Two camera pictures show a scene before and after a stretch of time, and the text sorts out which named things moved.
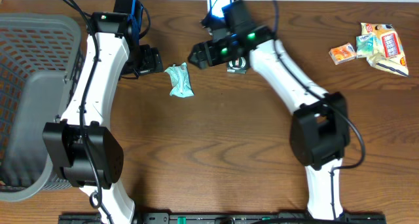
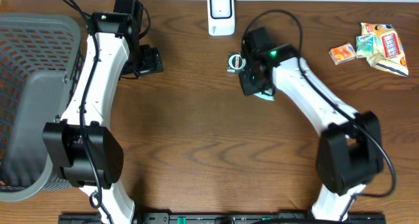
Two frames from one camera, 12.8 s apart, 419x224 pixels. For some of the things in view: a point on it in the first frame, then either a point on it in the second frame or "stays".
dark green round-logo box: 237,66 stays
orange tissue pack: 342,53 stays
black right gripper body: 219,51 → 251,83
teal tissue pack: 364,46 stays
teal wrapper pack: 180,79 → 266,96
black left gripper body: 146,61 stays
